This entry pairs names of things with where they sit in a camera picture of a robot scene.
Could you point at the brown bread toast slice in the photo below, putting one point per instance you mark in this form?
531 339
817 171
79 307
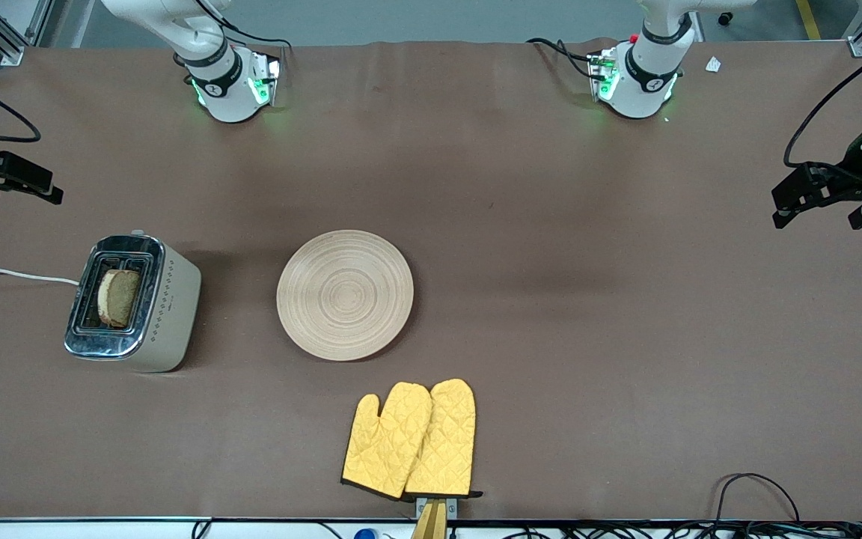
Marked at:
120 298

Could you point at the round wooden plate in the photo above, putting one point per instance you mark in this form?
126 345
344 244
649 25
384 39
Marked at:
345 296

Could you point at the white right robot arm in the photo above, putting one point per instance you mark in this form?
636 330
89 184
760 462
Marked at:
225 93

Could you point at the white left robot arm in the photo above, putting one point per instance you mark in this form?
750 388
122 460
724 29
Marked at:
640 86

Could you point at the white paper scrap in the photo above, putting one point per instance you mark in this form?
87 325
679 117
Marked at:
713 65

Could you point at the black caster wheel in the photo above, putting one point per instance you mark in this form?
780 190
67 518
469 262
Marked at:
725 17

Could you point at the cream and chrome toaster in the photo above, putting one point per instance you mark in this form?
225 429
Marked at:
165 314

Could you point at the yellow quilted oven mitt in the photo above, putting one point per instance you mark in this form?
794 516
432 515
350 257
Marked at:
446 442
382 449

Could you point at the small blue object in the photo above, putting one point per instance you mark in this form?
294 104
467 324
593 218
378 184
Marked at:
365 534

